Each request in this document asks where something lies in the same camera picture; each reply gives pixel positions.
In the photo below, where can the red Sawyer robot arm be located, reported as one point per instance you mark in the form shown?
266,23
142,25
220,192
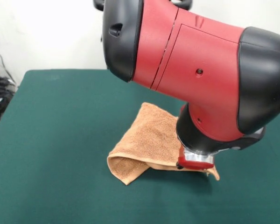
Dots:
200,58

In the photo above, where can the tan terry towel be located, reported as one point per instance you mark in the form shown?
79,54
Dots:
151,135

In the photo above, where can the black equipment pile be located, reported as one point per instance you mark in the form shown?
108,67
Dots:
0,93

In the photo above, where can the dark green table cloth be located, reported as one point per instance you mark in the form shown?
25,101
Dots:
60,140

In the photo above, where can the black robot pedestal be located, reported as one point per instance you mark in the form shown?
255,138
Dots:
98,4

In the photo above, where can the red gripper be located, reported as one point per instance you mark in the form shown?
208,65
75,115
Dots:
196,166

